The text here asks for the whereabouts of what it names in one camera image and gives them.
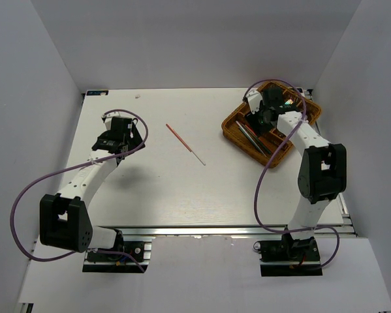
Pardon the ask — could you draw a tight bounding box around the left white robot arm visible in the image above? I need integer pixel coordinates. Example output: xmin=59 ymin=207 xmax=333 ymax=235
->
xmin=40 ymin=115 xmax=145 ymax=260

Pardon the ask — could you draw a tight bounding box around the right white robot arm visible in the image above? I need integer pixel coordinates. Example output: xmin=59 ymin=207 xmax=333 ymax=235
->
xmin=243 ymin=85 xmax=347 ymax=260

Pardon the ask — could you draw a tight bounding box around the orange wicker cutlery tray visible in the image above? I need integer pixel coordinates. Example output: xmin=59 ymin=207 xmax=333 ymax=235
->
xmin=221 ymin=80 xmax=322 ymax=168

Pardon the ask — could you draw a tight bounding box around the orange white chopstick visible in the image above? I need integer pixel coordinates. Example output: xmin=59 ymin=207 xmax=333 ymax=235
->
xmin=165 ymin=123 xmax=206 ymax=166

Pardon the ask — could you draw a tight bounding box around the blue label sticker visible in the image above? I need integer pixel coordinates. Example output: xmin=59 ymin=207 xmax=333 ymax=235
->
xmin=86 ymin=90 xmax=109 ymax=97

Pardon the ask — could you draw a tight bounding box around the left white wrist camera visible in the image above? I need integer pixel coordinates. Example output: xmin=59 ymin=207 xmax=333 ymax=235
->
xmin=101 ymin=111 xmax=123 ymax=130

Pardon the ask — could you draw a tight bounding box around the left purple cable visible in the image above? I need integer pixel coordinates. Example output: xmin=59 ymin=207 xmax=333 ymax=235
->
xmin=9 ymin=109 xmax=149 ymax=273

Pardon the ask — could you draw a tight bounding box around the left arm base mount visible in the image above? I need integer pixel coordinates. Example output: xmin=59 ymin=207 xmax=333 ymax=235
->
xmin=82 ymin=235 xmax=152 ymax=274

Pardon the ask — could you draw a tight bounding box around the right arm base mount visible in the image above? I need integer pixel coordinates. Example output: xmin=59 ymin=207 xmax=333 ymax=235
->
xmin=253 ymin=234 xmax=322 ymax=277

